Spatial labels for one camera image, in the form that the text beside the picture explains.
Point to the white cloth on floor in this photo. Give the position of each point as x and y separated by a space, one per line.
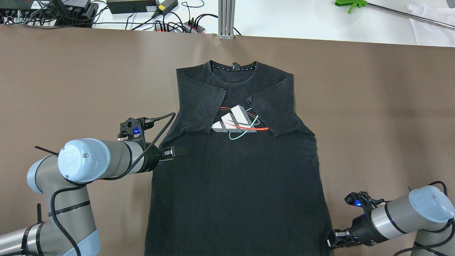
432 35

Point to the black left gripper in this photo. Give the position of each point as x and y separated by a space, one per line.
153 159

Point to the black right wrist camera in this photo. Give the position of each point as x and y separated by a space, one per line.
363 200

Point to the grey orange USB hub left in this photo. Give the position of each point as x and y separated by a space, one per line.
160 26

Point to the grey orange USB hub right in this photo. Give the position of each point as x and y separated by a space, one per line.
193 28

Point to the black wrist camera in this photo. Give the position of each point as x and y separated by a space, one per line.
363 200
133 129

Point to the green handled metal rod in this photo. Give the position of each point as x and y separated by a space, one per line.
363 3

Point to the black power adapter brick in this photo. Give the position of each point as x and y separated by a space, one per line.
131 6

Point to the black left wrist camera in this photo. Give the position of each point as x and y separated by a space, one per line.
133 129

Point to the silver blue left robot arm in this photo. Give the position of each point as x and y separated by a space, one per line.
63 180

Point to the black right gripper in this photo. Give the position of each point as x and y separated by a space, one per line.
359 225

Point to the grey orange usb hub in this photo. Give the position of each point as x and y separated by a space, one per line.
193 28
160 26

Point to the black network switch box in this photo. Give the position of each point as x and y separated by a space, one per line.
60 13

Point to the aluminium frame post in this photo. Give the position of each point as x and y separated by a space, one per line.
226 12

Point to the black printed t-shirt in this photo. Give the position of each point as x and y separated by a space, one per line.
249 184

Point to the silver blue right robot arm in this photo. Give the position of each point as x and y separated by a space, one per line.
427 211

